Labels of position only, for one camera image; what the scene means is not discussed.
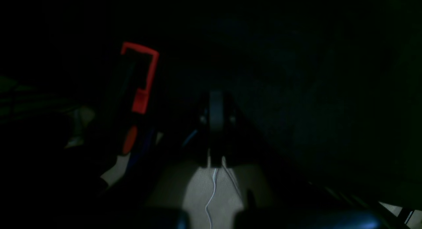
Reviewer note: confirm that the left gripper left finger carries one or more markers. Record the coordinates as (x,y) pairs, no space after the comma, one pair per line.
(167,168)

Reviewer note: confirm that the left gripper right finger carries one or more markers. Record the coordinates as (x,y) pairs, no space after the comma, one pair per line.
(244,144)

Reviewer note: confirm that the black table cloth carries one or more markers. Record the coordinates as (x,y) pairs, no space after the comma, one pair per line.
(333,85)

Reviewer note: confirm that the red black tool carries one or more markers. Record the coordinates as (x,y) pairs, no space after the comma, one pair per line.
(140,63)

